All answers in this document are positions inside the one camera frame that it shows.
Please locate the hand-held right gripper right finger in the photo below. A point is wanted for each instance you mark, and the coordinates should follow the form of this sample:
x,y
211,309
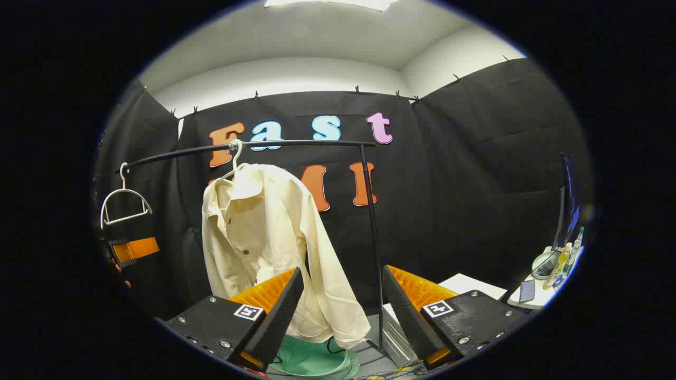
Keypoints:
x,y
404,309

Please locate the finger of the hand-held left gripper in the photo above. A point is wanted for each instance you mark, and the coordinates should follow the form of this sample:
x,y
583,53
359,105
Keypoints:
x,y
140,248

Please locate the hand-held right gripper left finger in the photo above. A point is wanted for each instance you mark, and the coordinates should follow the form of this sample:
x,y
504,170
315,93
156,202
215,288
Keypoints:
x,y
282,303

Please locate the green laundry hamper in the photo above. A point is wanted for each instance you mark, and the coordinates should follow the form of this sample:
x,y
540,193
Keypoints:
x,y
311,360

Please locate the cream button shirt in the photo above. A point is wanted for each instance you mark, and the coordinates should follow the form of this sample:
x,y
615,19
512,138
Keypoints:
x,y
264,221

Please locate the empty white hanger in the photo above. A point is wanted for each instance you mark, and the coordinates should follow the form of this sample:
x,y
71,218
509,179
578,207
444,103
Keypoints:
x,y
125,184

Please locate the white shirt hanger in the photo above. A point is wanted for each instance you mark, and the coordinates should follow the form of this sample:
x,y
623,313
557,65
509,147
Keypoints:
x,y
237,157

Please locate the black clothes rack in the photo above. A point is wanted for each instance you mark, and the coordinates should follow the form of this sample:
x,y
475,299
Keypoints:
x,y
317,142

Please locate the white drawer cabinet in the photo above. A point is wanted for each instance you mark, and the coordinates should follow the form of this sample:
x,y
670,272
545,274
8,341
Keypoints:
x,y
470,285

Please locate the dark smartphone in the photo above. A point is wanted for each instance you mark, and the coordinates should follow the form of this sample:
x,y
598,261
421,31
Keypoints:
x,y
527,291

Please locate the black backdrop cloth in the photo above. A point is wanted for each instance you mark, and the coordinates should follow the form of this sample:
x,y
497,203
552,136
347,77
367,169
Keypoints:
x,y
465,184

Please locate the glass bowl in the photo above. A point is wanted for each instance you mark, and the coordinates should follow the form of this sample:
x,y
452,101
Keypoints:
x,y
544,265

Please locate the yellow bottle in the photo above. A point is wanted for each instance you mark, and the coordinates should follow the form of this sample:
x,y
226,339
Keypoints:
x,y
560,264

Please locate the green cap bottle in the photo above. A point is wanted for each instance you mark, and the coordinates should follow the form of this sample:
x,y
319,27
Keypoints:
x,y
575,248

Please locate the ceiling light panel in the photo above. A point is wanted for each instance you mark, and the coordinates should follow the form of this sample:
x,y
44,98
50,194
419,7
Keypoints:
x,y
332,3

